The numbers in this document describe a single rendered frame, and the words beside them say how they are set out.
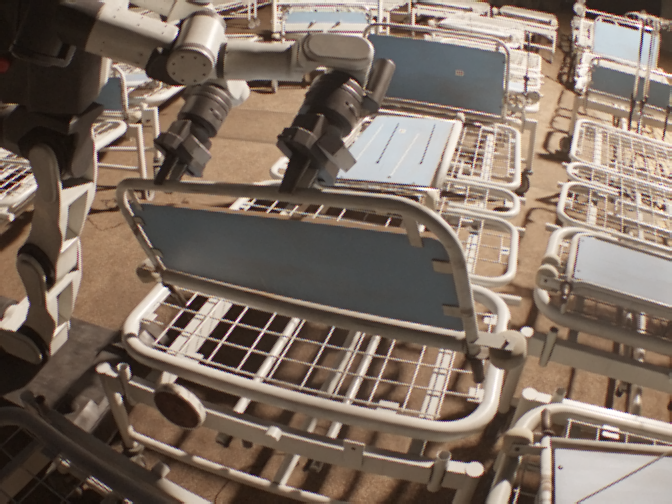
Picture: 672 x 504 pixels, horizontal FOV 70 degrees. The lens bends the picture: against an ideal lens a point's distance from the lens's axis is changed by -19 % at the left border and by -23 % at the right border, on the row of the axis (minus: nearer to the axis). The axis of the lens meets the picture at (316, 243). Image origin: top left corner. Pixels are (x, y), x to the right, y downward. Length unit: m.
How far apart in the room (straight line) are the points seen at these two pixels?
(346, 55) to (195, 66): 0.24
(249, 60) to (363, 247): 0.35
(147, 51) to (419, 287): 0.56
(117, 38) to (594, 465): 1.12
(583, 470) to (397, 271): 0.53
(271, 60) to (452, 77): 1.92
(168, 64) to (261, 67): 0.15
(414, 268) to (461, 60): 2.01
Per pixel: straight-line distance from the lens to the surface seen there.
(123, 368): 1.33
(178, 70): 0.92
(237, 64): 0.93
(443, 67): 2.77
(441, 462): 1.10
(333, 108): 0.86
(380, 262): 0.85
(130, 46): 0.93
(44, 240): 1.45
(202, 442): 1.75
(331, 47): 0.91
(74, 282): 1.63
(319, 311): 1.01
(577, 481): 1.04
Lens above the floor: 1.34
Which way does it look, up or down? 31 degrees down
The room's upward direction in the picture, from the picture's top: straight up
